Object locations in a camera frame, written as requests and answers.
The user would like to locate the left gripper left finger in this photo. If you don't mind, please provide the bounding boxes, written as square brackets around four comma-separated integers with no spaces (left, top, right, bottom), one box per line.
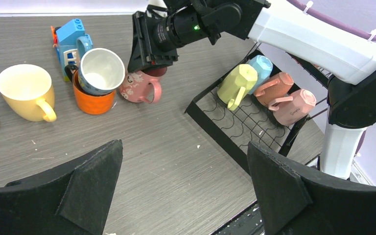
[0,140,123,235]

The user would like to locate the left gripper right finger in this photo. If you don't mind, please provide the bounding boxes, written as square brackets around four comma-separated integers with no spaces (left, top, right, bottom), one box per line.
[247,142,376,235]

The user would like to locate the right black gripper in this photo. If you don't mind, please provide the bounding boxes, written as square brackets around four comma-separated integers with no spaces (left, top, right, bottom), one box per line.
[127,0,271,72]

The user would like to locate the orange mug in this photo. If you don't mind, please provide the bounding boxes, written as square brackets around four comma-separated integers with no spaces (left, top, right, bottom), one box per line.
[64,65,116,115]

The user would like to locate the lime green mug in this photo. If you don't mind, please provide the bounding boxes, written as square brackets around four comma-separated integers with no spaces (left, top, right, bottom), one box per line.
[217,64,258,111]

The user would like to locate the yellow mug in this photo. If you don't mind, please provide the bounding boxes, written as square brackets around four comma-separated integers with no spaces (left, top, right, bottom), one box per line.
[0,64,57,122]

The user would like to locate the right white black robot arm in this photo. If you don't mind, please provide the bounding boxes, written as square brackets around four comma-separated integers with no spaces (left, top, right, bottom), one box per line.
[127,0,376,179]

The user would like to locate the blue white toy house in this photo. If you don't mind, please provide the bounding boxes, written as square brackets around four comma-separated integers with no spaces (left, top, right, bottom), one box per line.
[50,18,93,82]

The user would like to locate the light pink mug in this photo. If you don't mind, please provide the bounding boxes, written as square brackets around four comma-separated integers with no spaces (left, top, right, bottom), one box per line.
[268,89,317,126]

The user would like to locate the salmon pink mug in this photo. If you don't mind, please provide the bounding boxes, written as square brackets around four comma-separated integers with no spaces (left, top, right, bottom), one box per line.
[253,72,294,107]

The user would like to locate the light blue faceted mug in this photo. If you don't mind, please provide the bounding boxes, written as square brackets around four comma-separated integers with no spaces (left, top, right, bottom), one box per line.
[247,55,273,94]

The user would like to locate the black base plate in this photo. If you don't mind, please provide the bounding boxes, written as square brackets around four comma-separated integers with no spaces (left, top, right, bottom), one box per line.
[212,201,264,235]

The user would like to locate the black wire dish rack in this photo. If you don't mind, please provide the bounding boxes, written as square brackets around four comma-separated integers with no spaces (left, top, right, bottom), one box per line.
[185,77,327,173]

